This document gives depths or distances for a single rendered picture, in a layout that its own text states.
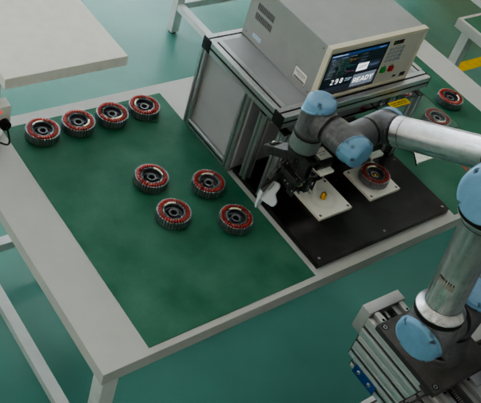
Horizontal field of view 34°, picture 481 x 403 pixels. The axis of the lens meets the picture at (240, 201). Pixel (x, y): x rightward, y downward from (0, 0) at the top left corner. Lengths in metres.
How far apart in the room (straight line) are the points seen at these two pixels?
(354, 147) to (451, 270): 0.34
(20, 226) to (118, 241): 0.29
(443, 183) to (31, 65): 1.59
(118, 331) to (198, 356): 0.96
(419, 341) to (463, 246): 0.27
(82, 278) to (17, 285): 0.94
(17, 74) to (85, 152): 0.55
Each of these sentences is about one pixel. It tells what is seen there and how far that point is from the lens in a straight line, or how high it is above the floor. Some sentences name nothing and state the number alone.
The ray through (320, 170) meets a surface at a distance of 2.64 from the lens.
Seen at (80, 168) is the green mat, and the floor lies 0.75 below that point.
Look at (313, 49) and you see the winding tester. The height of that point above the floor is 1.27.
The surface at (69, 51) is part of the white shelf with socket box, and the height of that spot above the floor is 1.21.
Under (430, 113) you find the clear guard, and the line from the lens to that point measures 2.78.
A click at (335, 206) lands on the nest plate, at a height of 0.78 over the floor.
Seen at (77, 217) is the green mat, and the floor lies 0.75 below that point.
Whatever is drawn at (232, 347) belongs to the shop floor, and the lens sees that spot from 3.18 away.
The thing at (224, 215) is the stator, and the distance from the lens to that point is 2.51.
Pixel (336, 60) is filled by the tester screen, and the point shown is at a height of 1.27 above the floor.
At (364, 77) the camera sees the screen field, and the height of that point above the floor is 1.17.
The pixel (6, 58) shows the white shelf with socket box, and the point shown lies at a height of 1.21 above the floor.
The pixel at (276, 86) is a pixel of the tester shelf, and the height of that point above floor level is 1.11.
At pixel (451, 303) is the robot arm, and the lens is 1.77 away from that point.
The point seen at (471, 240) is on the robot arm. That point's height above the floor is 1.51.
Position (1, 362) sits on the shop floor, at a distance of 3.02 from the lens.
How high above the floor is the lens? 2.53
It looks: 43 degrees down
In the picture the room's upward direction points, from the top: 19 degrees clockwise
